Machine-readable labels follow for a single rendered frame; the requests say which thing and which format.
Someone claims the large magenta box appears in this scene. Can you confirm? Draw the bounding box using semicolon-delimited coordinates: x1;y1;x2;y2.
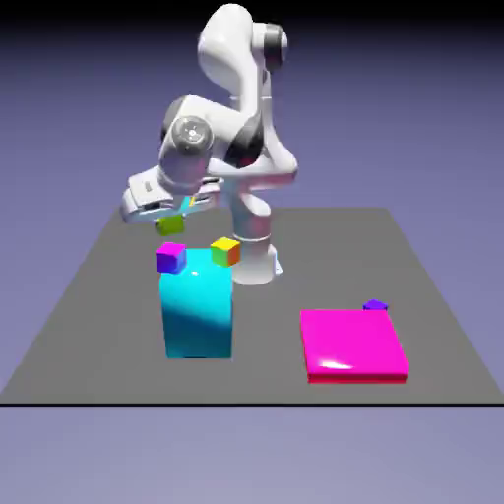
299;308;411;386

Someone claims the small yellow green orange cube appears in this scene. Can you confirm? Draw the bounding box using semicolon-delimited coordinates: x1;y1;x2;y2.
210;236;242;269

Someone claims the small lime green cube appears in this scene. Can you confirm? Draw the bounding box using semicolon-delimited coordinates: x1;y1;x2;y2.
155;214;186;238

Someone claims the small magenta purple cube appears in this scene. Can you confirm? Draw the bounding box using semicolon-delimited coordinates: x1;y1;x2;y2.
155;241;188;276

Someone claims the large cyan box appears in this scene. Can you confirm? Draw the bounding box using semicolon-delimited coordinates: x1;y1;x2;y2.
157;247;234;360

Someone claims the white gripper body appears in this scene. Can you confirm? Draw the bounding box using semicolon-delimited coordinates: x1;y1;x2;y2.
119;178;223;226

